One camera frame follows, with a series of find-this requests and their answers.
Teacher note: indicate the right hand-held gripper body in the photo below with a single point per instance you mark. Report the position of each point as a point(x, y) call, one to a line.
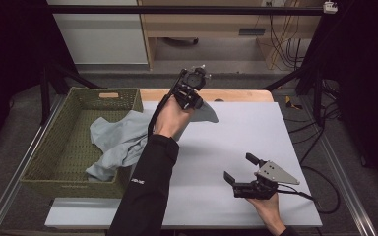
point(259, 188)

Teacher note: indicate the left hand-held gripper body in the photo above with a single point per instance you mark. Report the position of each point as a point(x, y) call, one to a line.
point(190, 85)

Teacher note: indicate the light grey-blue cloth garment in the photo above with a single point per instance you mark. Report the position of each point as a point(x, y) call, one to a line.
point(119, 141)

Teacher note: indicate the olive green woven basket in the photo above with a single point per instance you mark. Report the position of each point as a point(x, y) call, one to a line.
point(65, 154)

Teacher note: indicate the person's right hand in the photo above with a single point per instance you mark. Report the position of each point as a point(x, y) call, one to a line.
point(270, 211)

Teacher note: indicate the person's left hand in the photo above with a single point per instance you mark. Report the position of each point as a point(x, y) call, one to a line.
point(172, 119)

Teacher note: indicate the white table mat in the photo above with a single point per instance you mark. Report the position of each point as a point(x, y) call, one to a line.
point(216, 147)

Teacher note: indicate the light wooden desk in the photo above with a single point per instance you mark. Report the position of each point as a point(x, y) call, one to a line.
point(203, 24)

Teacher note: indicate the yellow and black small object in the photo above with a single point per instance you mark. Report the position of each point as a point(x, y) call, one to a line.
point(290, 103)

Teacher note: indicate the black horizontal metal bar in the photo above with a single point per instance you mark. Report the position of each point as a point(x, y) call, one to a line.
point(177, 10)

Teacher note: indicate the black metal stand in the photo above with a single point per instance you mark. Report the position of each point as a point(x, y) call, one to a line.
point(308, 78)
point(50, 85)

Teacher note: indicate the white cabinet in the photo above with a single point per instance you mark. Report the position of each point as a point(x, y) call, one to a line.
point(101, 36)

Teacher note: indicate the white plug adapter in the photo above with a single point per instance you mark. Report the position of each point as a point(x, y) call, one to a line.
point(330, 7)

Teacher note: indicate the aluminium frame rail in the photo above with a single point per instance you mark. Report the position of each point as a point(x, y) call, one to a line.
point(16, 173)
point(344, 177)

